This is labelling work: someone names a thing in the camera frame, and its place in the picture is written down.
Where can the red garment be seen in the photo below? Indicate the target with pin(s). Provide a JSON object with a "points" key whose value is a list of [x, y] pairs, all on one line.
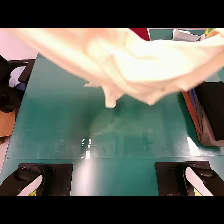
{"points": [[141, 32]]}

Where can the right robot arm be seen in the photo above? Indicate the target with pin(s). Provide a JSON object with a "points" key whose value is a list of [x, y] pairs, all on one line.
{"points": [[193, 180]]}

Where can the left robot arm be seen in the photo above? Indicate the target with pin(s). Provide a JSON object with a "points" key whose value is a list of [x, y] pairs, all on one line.
{"points": [[31, 180]]}

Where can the heap of clothes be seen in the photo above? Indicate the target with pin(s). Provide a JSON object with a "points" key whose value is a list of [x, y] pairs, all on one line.
{"points": [[10, 85]]}

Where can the cream T-shirt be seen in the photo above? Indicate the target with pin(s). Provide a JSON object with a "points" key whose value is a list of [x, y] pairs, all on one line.
{"points": [[140, 63]]}

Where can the orange garment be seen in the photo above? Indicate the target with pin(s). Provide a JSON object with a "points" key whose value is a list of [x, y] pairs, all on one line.
{"points": [[192, 111]]}

